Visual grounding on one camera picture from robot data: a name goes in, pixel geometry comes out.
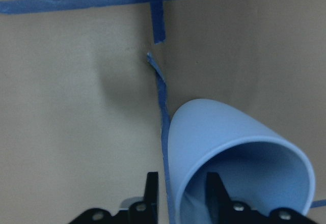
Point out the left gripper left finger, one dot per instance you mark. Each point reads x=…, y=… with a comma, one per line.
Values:
x=146, y=210

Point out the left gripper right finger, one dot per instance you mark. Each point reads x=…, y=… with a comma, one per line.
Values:
x=220, y=207

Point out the light blue plastic cup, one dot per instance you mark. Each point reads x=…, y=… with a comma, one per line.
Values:
x=256, y=165

